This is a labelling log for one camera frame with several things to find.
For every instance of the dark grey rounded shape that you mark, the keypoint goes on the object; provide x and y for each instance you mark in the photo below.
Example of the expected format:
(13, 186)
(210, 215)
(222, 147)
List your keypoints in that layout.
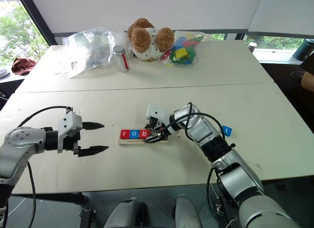
(127, 213)
(187, 212)

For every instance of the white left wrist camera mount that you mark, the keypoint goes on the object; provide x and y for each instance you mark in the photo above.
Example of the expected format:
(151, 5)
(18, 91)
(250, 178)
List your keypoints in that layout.
(70, 122)

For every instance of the black window frame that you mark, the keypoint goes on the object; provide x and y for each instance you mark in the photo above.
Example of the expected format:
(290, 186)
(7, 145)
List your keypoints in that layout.
(36, 19)

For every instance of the dark red cloth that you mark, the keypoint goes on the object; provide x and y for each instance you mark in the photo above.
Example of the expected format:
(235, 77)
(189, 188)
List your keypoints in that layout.
(23, 65)

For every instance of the blue letter block t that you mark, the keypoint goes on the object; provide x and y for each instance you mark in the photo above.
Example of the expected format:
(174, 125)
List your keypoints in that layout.
(227, 131)

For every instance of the blue toy block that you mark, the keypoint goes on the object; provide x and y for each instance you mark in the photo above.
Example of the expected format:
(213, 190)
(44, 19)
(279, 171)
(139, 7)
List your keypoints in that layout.
(179, 42)

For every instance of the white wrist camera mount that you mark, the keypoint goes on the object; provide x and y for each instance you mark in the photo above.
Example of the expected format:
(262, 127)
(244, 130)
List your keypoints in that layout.
(70, 122)
(157, 112)

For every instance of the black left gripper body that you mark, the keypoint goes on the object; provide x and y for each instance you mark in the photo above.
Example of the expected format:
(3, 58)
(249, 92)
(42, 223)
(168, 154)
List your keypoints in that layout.
(70, 143)

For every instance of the blue letter block o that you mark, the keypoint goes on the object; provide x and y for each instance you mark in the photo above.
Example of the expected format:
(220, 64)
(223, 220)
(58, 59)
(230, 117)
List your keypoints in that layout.
(134, 133)

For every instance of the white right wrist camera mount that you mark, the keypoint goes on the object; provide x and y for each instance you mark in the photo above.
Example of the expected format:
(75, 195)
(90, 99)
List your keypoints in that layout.
(157, 112)

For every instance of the brown and white plush toy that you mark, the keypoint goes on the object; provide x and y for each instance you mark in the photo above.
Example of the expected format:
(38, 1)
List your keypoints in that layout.
(147, 41)

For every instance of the black table frame bar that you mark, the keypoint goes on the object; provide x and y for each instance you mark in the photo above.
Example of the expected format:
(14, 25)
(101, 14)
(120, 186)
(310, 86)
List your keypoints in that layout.
(54, 198)

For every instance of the grey round dish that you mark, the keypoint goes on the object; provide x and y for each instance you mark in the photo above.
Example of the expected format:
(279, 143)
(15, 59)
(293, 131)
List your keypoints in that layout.
(3, 73)

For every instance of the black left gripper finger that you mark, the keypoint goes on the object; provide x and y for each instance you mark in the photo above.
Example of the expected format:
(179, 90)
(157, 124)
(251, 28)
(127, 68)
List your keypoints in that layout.
(93, 150)
(93, 125)

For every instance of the black table caster bracket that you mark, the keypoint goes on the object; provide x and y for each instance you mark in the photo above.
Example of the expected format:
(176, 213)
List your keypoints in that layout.
(87, 218)

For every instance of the person's leg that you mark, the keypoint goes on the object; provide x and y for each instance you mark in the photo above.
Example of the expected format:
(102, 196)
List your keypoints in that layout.
(308, 81)

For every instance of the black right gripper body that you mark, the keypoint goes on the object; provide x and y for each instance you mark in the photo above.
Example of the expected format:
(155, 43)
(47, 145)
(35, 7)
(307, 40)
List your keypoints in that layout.
(157, 126)

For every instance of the wooden letter tray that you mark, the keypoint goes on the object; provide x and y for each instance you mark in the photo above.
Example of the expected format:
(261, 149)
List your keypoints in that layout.
(132, 141)

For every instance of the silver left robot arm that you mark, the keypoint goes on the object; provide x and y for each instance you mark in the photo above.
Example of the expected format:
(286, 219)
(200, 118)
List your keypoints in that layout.
(17, 149)

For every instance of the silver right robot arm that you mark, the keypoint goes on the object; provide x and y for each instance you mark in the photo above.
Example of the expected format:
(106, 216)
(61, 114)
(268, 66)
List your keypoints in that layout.
(245, 179)

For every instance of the red letter block r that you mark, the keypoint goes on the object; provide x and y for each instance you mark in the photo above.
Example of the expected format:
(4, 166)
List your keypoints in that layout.
(124, 133)

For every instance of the red toy block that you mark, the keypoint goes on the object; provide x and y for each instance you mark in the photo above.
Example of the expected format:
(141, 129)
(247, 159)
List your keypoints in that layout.
(191, 43)

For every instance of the plastic bag of coloured blocks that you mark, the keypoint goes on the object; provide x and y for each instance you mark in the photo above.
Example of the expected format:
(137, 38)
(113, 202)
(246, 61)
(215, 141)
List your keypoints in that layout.
(186, 51)

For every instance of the paper cup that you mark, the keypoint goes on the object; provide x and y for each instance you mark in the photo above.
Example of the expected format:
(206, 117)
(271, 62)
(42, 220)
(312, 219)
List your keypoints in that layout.
(252, 46)

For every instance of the clear plastic bag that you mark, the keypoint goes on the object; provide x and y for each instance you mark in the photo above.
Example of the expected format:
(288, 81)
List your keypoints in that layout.
(90, 51)

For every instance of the red letter block b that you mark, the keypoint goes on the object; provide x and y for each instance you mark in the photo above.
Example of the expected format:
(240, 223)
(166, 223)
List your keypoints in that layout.
(144, 133)

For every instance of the yellow toy block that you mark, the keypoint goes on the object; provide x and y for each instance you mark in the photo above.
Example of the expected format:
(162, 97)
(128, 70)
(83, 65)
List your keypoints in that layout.
(181, 53)

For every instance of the dark green round container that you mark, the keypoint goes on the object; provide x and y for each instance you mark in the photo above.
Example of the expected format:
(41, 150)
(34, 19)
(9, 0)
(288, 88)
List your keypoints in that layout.
(304, 49)

